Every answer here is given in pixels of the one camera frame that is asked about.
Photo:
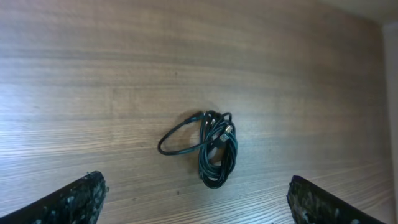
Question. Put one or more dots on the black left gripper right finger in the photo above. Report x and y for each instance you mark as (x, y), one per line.
(311, 204)

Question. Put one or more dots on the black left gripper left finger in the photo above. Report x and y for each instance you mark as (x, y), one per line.
(78, 202)

